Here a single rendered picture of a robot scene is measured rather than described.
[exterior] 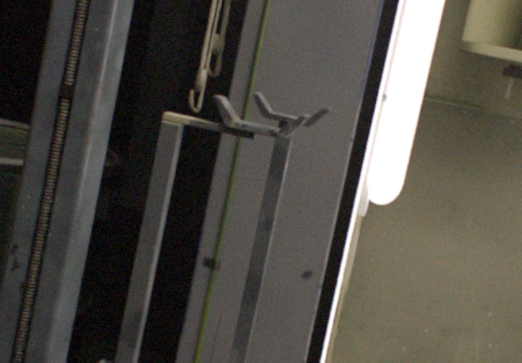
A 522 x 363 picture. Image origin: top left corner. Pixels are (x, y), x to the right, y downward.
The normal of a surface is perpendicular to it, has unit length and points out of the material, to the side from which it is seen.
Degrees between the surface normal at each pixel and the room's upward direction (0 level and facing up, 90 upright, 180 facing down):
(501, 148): 57
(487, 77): 90
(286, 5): 90
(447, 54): 90
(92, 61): 90
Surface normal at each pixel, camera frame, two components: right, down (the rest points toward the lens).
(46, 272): -0.15, 0.09
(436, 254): -0.01, -0.45
